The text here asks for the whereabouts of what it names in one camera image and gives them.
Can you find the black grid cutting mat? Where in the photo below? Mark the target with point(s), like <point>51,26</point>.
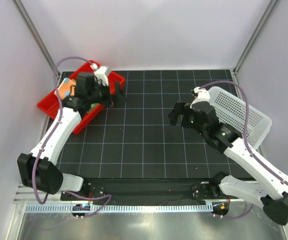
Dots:
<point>136,139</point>

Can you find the aluminium frame rail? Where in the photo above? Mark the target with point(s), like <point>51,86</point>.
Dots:
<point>26,195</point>

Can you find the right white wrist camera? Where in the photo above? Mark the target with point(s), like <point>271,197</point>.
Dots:
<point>200,95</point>

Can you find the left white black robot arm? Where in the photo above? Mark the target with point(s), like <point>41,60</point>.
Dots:
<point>38,169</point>

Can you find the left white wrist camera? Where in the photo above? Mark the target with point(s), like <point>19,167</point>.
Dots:
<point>101,74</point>

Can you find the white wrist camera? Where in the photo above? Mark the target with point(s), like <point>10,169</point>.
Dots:
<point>200,95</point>
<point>101,74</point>

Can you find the green towel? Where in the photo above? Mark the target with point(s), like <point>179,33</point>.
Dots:
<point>93,106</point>

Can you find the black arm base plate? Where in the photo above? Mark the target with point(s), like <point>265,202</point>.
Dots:
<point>153,191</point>

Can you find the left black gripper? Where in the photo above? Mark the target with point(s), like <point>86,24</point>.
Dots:
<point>107,102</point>

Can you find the red plastic tray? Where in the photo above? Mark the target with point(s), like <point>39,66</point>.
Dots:
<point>50,106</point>

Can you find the slotted cable duct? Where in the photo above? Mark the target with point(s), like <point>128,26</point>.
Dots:
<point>109,209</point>

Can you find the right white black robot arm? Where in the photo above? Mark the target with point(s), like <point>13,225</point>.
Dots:
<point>271,191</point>

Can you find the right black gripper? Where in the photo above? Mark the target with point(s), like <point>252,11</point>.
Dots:
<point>179,109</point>

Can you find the white perforated plastic basket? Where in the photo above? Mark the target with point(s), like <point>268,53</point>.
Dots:
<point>232,110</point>

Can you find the orange beige towel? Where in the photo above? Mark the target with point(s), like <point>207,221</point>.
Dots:
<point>66,88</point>

